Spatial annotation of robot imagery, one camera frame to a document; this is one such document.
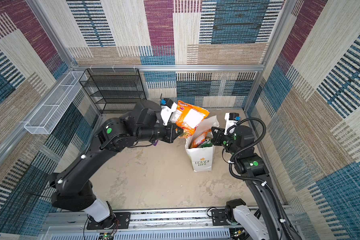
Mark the green snack bag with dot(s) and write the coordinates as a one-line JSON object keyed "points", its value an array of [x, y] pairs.
{"points": [[206, 144]]}

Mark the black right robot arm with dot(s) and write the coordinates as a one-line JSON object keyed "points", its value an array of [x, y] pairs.
{"points": [[239, 140]]}

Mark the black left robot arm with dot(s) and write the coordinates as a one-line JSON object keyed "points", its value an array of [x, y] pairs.
{"points": [[74, 190]]}

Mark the white paper bag with print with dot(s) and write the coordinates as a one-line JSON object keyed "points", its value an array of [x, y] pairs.
{"points": [[202, 159]]}

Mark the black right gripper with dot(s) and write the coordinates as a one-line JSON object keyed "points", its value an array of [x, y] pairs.
{"points": [[217, 135]]}

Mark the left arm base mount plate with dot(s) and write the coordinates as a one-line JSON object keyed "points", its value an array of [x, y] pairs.
{"points": [[116, 221]]}

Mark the small orange snack bag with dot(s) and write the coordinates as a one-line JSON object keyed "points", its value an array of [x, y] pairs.
{"points": [[200, 139]]}

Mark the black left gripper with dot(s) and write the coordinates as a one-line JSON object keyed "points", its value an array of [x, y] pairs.
{"points": [[171, 133]]}

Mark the black wire shelf rack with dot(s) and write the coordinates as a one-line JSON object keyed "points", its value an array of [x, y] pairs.
{"points": [[113, 91]]}

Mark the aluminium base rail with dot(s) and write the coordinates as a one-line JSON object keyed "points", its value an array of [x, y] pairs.
{"points": [[157, 224]]}

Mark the white mesh wall basket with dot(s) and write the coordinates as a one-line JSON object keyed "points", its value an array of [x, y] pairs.
{"points": [[48, 115]]}

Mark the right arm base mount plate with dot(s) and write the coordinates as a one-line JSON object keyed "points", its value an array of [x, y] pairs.
{"points": [[219, 217]]}

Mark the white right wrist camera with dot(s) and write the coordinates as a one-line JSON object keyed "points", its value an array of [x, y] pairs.
{"points": [[231, 122]]}

